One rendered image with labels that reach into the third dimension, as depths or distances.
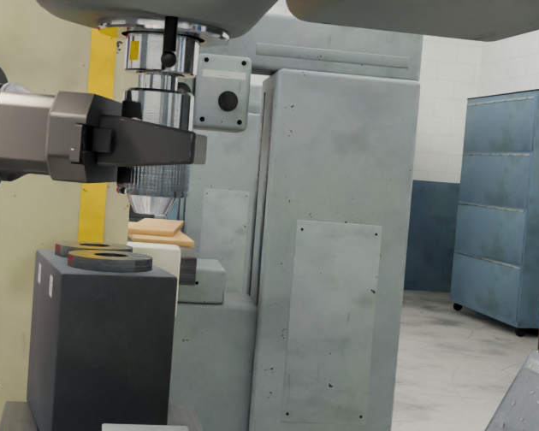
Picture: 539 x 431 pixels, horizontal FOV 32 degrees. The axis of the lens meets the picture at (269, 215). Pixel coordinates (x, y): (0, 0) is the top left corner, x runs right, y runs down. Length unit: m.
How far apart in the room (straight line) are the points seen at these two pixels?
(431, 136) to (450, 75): 0.69
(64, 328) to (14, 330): 1.43
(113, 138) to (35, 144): 0.05
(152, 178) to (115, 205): 1.75
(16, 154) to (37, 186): 1.74
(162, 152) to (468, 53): 10.00
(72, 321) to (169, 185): 0.38
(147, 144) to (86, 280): 0.38
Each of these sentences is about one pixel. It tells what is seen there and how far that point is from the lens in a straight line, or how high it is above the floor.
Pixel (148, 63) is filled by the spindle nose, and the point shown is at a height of 1.28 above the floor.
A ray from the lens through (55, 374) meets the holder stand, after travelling 0.97.
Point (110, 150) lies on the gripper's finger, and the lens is 0.59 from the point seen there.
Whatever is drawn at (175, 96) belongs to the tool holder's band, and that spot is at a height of 1.27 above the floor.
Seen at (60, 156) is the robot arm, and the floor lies 1.22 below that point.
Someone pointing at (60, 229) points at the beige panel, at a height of 1.03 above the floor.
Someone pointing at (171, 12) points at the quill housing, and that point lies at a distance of 0.57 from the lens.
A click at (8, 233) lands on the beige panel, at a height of 1.01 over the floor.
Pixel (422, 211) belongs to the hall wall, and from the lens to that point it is 10.31.
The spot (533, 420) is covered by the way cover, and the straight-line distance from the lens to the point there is 0.84.
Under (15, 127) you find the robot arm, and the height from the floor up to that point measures 1.24.
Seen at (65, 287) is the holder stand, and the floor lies 1.09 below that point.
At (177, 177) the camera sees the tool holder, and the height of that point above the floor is 1.21.
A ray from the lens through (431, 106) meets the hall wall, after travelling 10.35.
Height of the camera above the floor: 1.23
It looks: 3 degrees down
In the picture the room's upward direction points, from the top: 4 degrees clockwise
